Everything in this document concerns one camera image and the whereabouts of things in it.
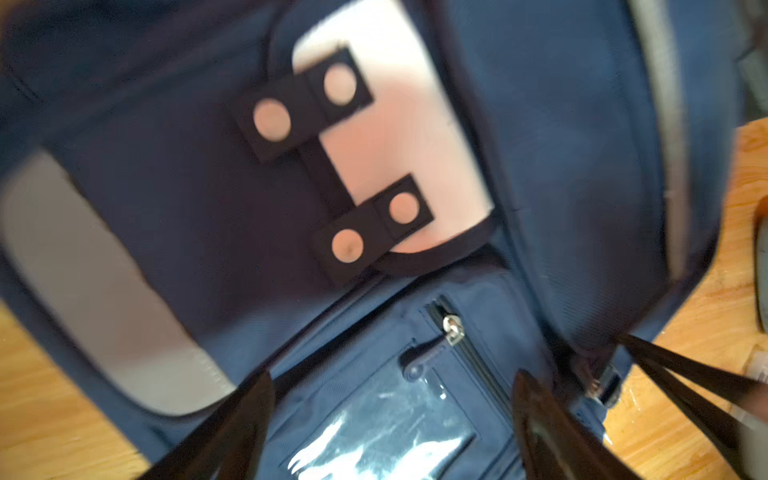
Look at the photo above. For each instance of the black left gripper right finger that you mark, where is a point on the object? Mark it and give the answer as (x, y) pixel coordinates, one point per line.
(552, 444)

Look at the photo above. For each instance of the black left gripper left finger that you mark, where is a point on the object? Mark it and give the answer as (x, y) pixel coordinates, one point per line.
(228, 444)

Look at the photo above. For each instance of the navy blue student backpack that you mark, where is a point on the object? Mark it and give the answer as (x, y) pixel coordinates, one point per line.
(390, 206)

